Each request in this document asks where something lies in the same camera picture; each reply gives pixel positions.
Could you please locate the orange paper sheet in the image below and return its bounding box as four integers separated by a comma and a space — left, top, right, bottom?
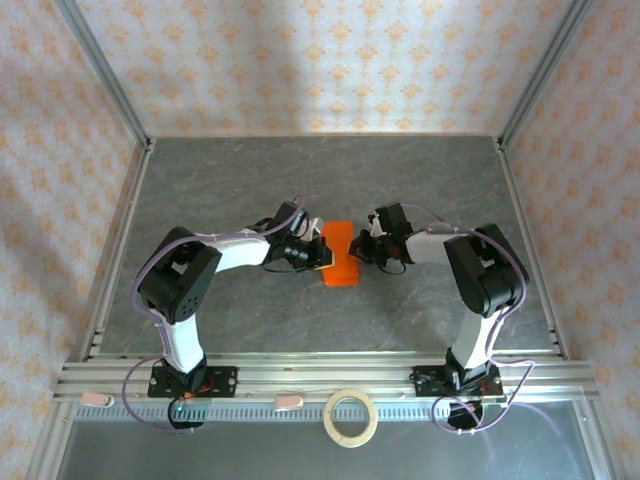
319, 219, 360, 287

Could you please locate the beige tape roll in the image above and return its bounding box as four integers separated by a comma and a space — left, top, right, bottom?
323, 388, 379, 448

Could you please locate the aluminium mounting rail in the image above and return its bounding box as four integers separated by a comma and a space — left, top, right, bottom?
53, 352, 600, 404

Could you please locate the aluminium table side rail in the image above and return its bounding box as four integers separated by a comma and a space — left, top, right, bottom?
79, 139, 157, 361
493, 138, 570, 361

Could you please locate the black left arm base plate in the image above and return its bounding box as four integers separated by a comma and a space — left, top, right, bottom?
148, 366, 239, 399

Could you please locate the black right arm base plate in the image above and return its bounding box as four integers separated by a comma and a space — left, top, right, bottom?
412, 366, 504, 399

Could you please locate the grey slotted cable duct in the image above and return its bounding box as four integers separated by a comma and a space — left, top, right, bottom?
72, 399, 586, 422

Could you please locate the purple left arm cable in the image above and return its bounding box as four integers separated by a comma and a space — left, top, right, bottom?
122, 194, 307, 436

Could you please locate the aluminium frame post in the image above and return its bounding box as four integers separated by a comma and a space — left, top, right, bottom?
52, 0, 154, 151
497, 0, 596, 151

